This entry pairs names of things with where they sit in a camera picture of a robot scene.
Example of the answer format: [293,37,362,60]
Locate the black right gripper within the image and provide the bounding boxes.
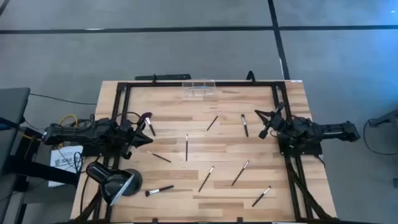
[254,101,296,140]

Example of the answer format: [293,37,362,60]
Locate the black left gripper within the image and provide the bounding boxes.
[117,118,154,159]

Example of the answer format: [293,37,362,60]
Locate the large brown powder brush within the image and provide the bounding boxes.
[140,111,157,138]

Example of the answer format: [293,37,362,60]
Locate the medium black makeup brush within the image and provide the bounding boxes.
[240,113,250,138]

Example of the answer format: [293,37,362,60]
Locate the short black kabuki brush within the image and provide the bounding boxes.
[144,184,175,198]

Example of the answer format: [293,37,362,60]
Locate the slim black eyeshadow brush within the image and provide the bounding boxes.
[231,159,251,187]
[251,185,272,208]
[197,165,216,194]

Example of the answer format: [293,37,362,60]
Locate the black desk lamp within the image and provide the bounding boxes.
[85,161,144,207]

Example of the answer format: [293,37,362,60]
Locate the black flat bar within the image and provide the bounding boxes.
[134,73,192,82]

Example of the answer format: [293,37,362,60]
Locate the clear acrylic brush organizer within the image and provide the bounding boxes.
[182,79,217,100]

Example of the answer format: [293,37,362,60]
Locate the white printed paper sheet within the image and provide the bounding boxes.
[48,144,84,189]

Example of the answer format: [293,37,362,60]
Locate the black floor tape strip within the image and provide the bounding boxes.
[267,0,291,80]
[0,24,398,35]

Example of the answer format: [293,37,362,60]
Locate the grey stand foot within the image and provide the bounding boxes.
[368,108,398,128]

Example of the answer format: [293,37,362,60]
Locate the grey side desk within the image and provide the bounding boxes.
[0,86,31,224]

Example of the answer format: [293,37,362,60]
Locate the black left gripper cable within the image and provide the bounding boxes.
[116,111,142,125]

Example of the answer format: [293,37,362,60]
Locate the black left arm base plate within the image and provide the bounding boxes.
[70,144,125,157]

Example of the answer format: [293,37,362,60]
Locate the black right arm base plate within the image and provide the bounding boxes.
[277,136,323,156]

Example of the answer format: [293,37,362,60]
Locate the yellow cable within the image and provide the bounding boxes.
[18,114,78,149]

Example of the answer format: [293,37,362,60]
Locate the black cable bundle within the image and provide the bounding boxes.
[285,154,338,222]

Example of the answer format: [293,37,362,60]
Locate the black lamp cable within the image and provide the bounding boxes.
[79,174,91,218]

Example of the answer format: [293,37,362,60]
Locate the black floor cable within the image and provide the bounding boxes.
[362,118,398,156]
[29,92,98,106]

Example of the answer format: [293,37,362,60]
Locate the black side desk frame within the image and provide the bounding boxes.
[0,124,80,194]

